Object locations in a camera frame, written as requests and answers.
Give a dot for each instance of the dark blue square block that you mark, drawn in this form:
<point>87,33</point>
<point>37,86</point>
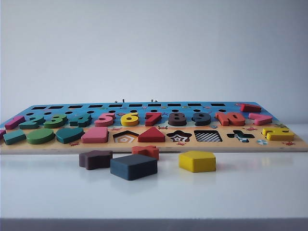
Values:
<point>133,168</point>

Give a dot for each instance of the red number seven piece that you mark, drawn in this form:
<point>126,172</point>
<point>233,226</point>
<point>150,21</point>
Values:
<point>151,121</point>

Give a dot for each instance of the red triangle block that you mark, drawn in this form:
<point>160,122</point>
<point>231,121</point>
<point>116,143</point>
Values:
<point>151,137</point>

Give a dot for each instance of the brown number eight piece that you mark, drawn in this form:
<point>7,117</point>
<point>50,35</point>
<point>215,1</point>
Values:
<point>176,123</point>

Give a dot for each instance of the yellow number six piece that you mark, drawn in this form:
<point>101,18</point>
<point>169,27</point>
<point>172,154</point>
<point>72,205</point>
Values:
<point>128,123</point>

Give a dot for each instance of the orange cross block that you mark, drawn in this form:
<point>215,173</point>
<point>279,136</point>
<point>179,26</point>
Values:
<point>146,151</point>

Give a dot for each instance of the dark blue number nine piece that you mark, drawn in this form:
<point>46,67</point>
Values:
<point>202,122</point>

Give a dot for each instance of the pink number five piece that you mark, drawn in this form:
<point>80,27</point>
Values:
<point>103,123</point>

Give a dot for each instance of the colourful wooden puzzle board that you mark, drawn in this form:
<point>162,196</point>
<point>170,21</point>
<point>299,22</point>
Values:
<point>101,145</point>

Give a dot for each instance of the pink trapezoid block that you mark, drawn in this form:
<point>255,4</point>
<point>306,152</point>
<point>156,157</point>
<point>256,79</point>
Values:
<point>95,137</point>

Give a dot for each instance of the yellow pentagon block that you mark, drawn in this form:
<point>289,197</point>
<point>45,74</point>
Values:
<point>197,163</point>

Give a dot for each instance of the teal number four piece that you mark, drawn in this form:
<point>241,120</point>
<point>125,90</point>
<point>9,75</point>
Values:
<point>83,123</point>

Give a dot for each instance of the orange number ten piece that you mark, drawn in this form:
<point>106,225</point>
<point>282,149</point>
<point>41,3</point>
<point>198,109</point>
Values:
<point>226,120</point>

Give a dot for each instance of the brown star block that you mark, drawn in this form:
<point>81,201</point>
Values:
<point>95,161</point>

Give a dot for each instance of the teal heart block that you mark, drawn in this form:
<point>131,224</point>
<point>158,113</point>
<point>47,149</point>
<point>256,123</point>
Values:
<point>68,136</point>

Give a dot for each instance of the red math sign piece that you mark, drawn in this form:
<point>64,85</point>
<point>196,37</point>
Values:
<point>251,108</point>

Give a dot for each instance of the green number three piece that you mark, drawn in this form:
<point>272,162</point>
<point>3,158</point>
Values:
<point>54,124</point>

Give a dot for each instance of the pink greater-than sign piece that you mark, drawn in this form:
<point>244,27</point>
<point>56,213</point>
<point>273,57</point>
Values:
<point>263,120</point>

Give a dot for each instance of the green oval block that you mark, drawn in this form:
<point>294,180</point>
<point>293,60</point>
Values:
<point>39,137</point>

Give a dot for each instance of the teal number two piece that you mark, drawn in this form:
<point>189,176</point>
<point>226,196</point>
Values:
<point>30,124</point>

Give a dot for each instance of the magenta number one piece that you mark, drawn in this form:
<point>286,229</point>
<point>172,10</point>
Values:
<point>14,122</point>

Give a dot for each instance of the teal rectangle block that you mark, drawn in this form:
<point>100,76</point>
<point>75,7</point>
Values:
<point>14,137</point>

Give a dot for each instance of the magenta shape block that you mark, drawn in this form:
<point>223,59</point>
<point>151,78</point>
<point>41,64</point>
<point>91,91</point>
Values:
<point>2,134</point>

